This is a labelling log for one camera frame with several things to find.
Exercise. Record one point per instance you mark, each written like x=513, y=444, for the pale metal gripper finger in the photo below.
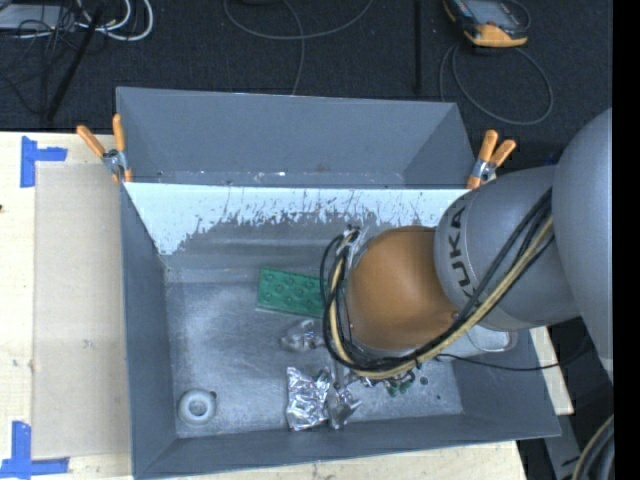
x=351, y=399
x=338, y=415

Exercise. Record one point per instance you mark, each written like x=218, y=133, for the silver foil packet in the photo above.
x=306, y=398

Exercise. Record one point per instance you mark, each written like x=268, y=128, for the clear glass thing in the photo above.
x=300, y=337

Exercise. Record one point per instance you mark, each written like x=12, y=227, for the grey metal bin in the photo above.
x=240, y=358

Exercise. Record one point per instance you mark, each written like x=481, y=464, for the dark green flat block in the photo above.
x=290, y=290

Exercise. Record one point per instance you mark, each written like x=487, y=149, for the pale wood flat board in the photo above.
x=75, y=293

